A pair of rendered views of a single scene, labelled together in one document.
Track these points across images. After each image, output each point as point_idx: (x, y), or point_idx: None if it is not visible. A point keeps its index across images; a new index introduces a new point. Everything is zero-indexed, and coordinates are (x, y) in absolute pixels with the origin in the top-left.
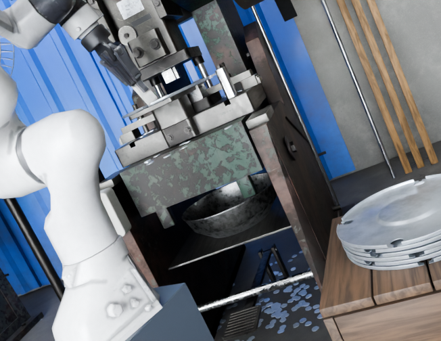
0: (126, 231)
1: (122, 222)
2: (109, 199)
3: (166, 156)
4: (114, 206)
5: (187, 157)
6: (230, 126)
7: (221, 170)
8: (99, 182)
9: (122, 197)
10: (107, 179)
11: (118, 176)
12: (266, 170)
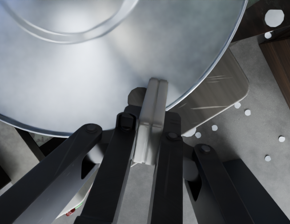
0: (98, 168)
1: (94, 172)
2: (84, 191)
3: (193, 134)
4: (87, 182)
5: None
6: (283, 17)
7: None
8: (3, 170)
9: (51, 145)
10: (23, 163)
11: (27, 140)
12: (279, 28)
